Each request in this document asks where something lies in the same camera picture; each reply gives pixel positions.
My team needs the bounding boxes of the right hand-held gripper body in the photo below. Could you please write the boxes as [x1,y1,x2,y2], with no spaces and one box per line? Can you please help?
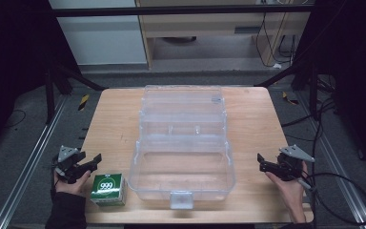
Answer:
[274,144,316,182]

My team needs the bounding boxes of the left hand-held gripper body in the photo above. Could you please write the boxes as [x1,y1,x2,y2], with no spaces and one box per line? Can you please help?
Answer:
[53,145,87,185]

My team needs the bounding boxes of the green and white box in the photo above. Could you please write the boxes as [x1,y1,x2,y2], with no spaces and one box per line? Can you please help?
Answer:
[90,173,128,207]

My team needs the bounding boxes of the clear plastic storage box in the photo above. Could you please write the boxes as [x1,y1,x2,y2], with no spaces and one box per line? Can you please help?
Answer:
[127,84,236,210]

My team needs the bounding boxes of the person's left hand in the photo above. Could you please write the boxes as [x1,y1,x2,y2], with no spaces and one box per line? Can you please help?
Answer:
[53,167,92,198]

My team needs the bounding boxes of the person's right hand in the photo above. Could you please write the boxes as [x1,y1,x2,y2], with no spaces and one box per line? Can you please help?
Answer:
[264,160,310,204]

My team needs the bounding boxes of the yellow and black tape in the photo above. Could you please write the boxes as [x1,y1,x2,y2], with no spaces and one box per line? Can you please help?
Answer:
[281,91,299,106]
[77,94,91,112]

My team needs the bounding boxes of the black metal stand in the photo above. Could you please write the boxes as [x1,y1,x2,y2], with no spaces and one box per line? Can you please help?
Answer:
[43,61,109,125]
[254,60,319,120]

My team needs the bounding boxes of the white cabinet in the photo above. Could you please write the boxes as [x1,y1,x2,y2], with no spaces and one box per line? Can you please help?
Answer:
[48,0,149,66]

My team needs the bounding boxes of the wooden desk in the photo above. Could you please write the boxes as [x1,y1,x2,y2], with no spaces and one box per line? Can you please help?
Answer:
[134,0,313,69]

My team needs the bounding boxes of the black horizontal bar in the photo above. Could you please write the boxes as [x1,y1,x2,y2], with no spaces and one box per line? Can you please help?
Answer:
[51,4,315,18]

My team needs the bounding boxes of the aluminium floor rail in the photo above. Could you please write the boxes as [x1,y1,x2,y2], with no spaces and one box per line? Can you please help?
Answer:
[295,92,366,229]
[0,94,69,229]

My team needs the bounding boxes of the black cable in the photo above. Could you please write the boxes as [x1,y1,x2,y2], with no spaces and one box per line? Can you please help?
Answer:
[298,94,366,227]

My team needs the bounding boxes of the black hanging cables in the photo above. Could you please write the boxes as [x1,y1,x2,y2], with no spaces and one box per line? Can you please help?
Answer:
[254,12,298,69]

